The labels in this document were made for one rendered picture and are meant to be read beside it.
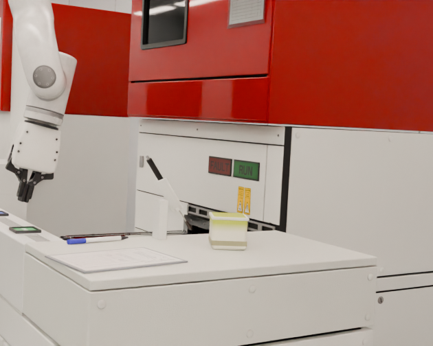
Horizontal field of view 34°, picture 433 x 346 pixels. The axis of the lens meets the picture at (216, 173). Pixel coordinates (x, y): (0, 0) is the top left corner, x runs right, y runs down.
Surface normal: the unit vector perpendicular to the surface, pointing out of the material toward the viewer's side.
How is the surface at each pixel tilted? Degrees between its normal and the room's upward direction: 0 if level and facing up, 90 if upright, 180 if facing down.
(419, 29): 90
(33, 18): 40
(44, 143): 91
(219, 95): 90
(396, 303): 90
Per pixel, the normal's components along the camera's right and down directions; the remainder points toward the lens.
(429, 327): 0.53, 0.09
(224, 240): 0.10, 0.07
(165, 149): -0.85, 0.00
